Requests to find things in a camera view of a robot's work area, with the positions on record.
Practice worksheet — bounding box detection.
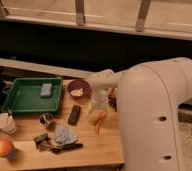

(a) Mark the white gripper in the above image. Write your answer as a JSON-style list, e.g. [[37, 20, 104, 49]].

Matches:
[[87, 88, 110, 117]]

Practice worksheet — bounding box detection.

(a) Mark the black handled utensil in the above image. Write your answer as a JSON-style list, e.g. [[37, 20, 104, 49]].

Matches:
[[51, 143, 83, 154]]

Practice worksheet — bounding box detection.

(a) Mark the orange peach fruit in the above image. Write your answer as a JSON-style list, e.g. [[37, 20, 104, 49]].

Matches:
[[0, 139, 15, 158]]

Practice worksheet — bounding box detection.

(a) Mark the green plastic tray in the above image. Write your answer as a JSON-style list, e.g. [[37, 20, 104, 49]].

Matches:
[[1, 78, 63, 115]]

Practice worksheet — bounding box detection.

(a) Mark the purple bowl with food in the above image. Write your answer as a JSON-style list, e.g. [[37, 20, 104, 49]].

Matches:
[[67, 79, 91, 99]]

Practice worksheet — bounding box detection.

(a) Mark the small black box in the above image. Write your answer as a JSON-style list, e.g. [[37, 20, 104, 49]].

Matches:
[[34, 133, 49, 144]]

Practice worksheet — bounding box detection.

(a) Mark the white paper cup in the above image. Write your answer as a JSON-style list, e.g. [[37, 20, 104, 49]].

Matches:
[[0, 113, 17, 134]]

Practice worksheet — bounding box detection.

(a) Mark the wooden folding table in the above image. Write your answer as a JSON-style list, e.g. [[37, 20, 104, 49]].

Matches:
[[0, 80, 124, 171]]

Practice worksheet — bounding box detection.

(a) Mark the black rectangular remote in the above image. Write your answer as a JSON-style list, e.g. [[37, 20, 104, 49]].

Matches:
[[68, 105, 81, 125]]

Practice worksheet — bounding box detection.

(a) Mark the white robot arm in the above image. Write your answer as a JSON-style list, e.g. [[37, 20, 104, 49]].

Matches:
[[87, 57, 192, 171]]

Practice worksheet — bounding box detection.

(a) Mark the crumpled grey blue cloth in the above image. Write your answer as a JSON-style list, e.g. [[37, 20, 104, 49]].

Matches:
[[54, 125, 78, 144]]

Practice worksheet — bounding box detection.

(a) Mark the small dark tin can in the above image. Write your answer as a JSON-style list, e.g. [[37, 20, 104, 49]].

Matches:
[[39, 113, 54, 129]]

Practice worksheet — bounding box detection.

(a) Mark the orange red pepper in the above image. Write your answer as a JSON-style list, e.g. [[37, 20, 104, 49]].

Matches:
[[94, 112, 106, 135]]

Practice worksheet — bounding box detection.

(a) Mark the grey blue sponge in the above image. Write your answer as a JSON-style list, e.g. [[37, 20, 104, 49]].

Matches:
[[40, 83, 53, 97]]

